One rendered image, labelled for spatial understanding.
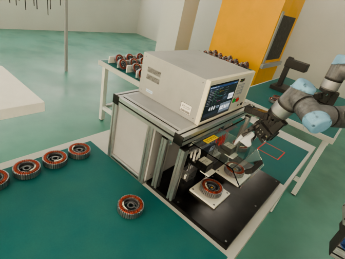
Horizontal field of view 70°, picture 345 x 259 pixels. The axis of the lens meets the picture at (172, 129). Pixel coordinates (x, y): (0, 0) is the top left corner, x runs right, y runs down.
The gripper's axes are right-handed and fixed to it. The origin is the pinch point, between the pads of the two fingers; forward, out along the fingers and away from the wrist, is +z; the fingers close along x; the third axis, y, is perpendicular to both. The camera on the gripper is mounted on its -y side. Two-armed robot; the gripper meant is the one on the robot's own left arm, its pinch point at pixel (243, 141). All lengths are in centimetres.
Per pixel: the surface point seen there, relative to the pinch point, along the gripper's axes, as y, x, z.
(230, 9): -277, 293, 40
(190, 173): -4.9, -9.0, 30.4
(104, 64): -179, 31, 98
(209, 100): -18.5, -12.5, -7.6
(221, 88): -21.4, -5.5, -11.5
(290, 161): 10, 77, 29
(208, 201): 11.5, -9.4, 29.2
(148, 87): -46, -22, 9
